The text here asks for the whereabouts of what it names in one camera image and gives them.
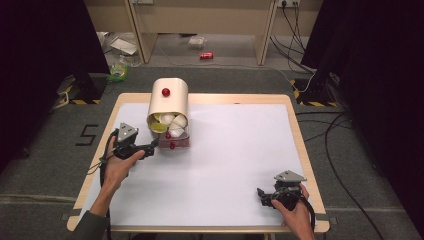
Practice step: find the white paper sheet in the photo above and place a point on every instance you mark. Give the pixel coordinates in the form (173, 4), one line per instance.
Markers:
(226, 160)

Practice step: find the person's left hand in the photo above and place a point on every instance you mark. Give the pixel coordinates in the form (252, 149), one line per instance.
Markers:
(116, 170)

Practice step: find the black stand base striped tape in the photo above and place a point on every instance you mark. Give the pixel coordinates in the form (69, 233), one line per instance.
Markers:
(311, 95)
(88, 90)

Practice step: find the person's right hand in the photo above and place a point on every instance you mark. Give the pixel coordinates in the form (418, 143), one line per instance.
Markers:
(300, 220)

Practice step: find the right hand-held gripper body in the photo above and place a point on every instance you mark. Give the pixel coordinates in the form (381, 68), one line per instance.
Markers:
(286, 192)

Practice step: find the red can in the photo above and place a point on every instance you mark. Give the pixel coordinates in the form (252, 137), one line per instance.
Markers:
(206, 55)

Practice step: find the white cup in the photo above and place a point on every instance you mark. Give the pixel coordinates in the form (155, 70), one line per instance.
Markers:
(176, 130)
(181, 120)
(166, 118)

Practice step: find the cream cabinet with red knobs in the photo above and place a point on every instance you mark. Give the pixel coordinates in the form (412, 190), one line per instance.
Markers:
(168, 103)

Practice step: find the green packet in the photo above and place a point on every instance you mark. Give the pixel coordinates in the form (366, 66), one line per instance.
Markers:
(118, 72)

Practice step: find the black curtain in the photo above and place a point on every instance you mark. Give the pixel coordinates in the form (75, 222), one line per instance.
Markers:
(43, 66)
(376, 83)

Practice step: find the wooden table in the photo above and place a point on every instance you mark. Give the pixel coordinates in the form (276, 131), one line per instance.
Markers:
(300, 133)

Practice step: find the white wall socket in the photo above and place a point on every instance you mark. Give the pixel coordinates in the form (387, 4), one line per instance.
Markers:
(288, 3)

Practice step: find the beige desk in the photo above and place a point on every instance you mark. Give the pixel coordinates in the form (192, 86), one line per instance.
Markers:
(200, 16)

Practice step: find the clear plastic box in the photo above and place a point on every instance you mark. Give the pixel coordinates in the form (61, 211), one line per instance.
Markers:
(196, 42)

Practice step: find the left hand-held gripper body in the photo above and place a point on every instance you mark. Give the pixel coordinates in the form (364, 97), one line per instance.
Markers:
(126, 146)

